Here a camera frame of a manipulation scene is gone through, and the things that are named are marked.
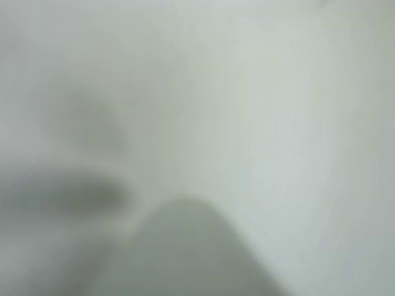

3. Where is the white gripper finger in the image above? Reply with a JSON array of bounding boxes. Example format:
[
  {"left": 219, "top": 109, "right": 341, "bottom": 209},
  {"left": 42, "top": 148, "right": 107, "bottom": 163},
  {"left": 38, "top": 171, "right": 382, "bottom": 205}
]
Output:
[{"left": 106, "top": 198, "right": 293, "bottom": 296}]

